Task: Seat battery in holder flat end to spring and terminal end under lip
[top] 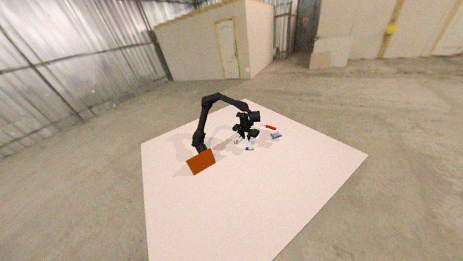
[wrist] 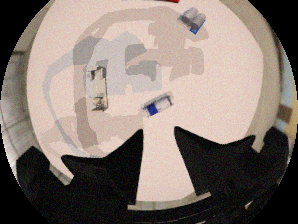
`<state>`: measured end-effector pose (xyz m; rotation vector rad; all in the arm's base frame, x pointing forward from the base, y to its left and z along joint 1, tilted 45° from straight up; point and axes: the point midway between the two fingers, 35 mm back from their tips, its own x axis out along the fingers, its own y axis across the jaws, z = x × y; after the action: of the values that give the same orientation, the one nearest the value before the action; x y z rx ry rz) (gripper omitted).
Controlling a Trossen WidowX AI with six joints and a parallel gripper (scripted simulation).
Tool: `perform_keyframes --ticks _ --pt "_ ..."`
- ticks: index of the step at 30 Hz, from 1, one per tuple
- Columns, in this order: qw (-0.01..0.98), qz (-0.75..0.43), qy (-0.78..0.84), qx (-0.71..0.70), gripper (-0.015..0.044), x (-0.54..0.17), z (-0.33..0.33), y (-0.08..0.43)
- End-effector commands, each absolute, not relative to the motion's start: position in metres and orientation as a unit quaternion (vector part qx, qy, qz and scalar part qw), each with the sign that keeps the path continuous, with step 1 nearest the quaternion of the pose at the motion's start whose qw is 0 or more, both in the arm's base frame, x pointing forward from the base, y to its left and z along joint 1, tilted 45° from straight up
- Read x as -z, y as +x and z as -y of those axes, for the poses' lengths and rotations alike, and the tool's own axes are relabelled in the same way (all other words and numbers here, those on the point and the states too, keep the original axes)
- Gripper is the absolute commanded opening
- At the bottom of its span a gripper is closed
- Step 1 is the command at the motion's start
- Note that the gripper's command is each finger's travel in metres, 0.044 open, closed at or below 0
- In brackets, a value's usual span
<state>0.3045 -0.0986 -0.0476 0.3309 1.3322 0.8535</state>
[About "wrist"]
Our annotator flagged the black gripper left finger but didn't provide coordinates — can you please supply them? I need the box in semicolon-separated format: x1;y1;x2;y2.
61;129;144;205

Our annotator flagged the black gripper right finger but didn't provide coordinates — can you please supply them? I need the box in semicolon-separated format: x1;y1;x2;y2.
174;125;257;196

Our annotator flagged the grey and blue cylinder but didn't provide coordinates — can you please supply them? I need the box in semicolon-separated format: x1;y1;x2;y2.
142;96;174;117

